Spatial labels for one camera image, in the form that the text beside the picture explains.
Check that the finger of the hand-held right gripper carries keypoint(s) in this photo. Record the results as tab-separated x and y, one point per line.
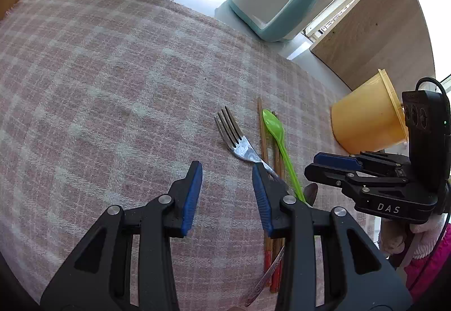
338	161
327	175

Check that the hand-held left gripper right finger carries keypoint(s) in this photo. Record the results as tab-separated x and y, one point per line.
262	198

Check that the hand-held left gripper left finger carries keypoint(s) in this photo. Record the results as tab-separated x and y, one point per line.
192	191

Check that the red-tipped wooden chopstick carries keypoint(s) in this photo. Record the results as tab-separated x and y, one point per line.
277	159
261	128

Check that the yellow plastic container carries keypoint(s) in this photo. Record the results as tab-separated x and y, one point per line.
366	121

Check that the metal fork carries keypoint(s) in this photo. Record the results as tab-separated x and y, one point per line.
243	150

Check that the green plastic spoon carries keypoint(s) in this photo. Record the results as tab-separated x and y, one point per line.
274	126

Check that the person's right forearm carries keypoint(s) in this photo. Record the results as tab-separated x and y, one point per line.
422	265

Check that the light wooden board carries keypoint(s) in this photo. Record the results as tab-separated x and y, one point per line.
380	32

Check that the pink plaid cloth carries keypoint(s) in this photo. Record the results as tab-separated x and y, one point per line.
105	85

